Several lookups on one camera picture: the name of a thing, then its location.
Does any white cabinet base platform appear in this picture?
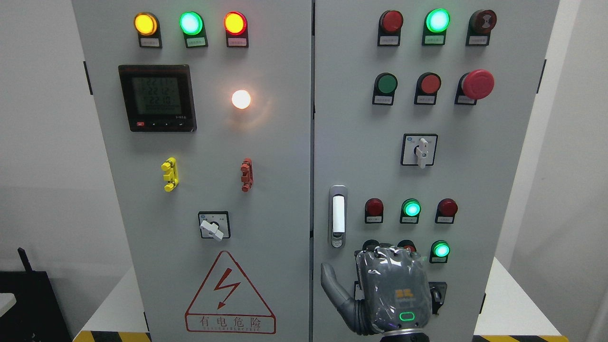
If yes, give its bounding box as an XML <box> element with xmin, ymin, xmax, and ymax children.
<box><xmin>75</xmin><ymin>259</ymin><xmax>567</xmax><ymax>342</ymax></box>

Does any green push button upper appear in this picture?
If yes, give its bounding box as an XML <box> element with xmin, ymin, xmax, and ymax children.
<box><xmin>372</xmin><ymin>72</ymin><xmax>398</xmax><ymax>105</ymax></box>

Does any white glowing indicator lamp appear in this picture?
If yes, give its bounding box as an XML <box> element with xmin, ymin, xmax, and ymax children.
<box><xmin>231</xmin><ymin>89</ymin><xmax>252</xmax><ymax>110</ymax></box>

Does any black digital power meter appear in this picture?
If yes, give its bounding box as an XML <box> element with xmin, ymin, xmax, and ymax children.
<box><xmin>119</xmin><ymin>64</ymin><xmax>197</xmax><ymax>132</ymax></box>

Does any red emergency stop mushroom button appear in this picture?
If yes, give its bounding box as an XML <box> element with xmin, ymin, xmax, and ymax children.
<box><xmin>454</xmin><ymin>69</ymin><xmax>494</xmax><ymax>105</ymax></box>

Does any white lever selector switch lower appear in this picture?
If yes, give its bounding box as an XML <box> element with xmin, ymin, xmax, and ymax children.
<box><xmin>352</xmin><ymin>281</ymin><xmax>365</xmax><ymax>300</ymax></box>

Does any white lever selector switch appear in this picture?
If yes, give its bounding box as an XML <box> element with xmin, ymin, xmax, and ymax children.
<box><xmin>198</xmin><ymin>211</ymin><xmax>231</xmax><ymax>241</ymax></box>
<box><xmin>401</xmin><ymin>133</ymin><xmax>438</xmax><ymax>169</ymax></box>
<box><xmin>352</xmin><ymin>281</ymin><xmax>365</xmax><ymax>300</ymax></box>

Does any green push button lower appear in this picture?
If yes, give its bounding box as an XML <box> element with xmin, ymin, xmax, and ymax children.
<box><xmin>362</xmin><ymin>239</ymin><xmax>380</xmax><ymax>252</ymax></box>

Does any dark red buzzer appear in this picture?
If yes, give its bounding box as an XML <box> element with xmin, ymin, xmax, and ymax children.
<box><xmin>465</xmin><ymin>9</ymin><xmax>497</xmax><ymax>46</ymax></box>

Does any green push button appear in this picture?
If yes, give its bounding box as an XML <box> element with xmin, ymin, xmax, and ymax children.
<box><xmin>372</xmin><ymin>72</ymin><xmax>398</xmax><ymax>105</ymax></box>
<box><xmin>362</xmin><ymin>239</ymin><xmax>380</xmax><ymax>252</ymax></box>

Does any black box with antenna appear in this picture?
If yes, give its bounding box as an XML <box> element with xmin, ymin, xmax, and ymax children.
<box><xmin>0</xmin><ymin>247</ymin><xmax>72</xmax><ymax>342</ymax></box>

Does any silver door handle lock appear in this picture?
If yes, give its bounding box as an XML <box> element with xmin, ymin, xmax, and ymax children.
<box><xmin>328</xmin><ymin>184</ymin><xmax>348</xmax><ymax>248</ymax></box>

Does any yellow indicator lamp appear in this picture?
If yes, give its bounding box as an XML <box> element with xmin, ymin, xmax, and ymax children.
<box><xmin>134</xmin><ymin>12</ymin><xmax>162</xmax><ymax>48</ymax></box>

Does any red-orange indicator lamp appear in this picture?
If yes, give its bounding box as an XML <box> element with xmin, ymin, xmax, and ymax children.
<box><xmin>224</xmin><ymin>11</ymin><xmax>249</xmax><ymax>48</ymax></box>

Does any red electric hazard warning sticker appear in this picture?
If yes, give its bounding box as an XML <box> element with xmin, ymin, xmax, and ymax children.
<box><xmin>184</xmin><ymin>250</ymin><xmax>276</xmax><ymax>335</ymax></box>

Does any white lever selector switch upper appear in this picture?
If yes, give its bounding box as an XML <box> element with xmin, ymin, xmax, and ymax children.
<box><xmin>401</xmin><ymin>133</ymin><xmax>438</xmax><ymax>169</ymax></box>

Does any red lamp middle left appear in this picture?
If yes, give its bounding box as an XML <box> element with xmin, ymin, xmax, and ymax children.
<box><xmin>364</xmin><ymin>198</ymin><xmax>384</xmax><ymax>224</ymax></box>

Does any red push button upper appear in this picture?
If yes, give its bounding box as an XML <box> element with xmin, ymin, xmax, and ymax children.
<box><xmin>413</xmin><ymin>72</ymin><xmax>442</xmax><ymax>105</ymax></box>

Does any green indicator lamp left door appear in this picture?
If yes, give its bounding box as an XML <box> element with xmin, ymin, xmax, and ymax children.
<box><xmin>180</xmin><ymin>11</ymin><xmax>208</xmax><ymax>48</ymax></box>

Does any red lamp top right door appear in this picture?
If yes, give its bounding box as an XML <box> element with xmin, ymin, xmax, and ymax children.
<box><xmin>377</xmin><ymin>9</ymin><xmax>404</xmax><ymax>46</ymax></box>

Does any dark red lamp middle right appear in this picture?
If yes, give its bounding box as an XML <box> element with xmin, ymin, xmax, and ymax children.
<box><xmin>435</xmin><ymin>198</ymin><xmax>458</xmax><ymax>224</ymax></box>

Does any red terminal connector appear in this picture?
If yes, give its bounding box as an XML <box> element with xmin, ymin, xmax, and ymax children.
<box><xmin>240</xmin><ymin>158</ymin><xmax>254</xmax><ymax>192</ymax></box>

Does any green lamp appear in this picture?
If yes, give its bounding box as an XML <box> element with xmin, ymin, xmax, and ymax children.
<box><xmin>400</xmin><ymin>198</ymin><xmax>421</xmax><ymax>224</ymax></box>
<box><xmin>428</xmin><ymin>240</ymin><xmax>450</xmax><ymax>264</ymax></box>

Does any black rotary knob switch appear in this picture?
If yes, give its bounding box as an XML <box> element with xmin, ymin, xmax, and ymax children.
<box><xmin>428</xmin><ymin>282</ymin><xmax>447</xmax><ymax>315</ymax></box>

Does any green lamp lower right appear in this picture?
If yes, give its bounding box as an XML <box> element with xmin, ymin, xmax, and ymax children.
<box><xmin>428</xmin><ymin>240</ymin><xmax>450</xmax><ymax>264</ymax></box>

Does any grey cabinet door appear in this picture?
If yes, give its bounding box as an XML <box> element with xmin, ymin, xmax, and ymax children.
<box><xmin>72</xmin><ymin>0</ymin><xmax>313</xmax><ymax>342</ymax></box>
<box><xmin>313</xmin><ymin>0</ymin><xmax>559</xmax><ymax>342</ymax></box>

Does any green lamp top right door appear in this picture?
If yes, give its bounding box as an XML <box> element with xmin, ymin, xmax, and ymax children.
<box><xmin>421</xmin><ymin>8</ymin><xmax>450</xmax><ymax>46</ymax></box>

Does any white lever selector switch left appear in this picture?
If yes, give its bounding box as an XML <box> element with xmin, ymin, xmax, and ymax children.
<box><xmin>198</xmin><ymin>211</ymin><xmax>231</xmax><ymax>241</ymax></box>

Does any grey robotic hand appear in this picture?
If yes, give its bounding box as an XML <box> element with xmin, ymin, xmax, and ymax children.
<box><xmin>321</xmin><ymin>243</ymin><xmax>432</xmax><ymax>335</ymax></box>

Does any yellow terminal connector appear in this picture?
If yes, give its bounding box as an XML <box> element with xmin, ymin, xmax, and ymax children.
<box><xmin>161</xmin><ymin>157</ymin><xmax>180</xmax><ymax>192</ymax></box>

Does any green lamp middle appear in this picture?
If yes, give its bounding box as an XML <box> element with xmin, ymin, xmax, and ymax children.
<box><xmin>400</xmin><ymin>198</ymin><xmax>421</xmax><ymax>224</ymax></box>

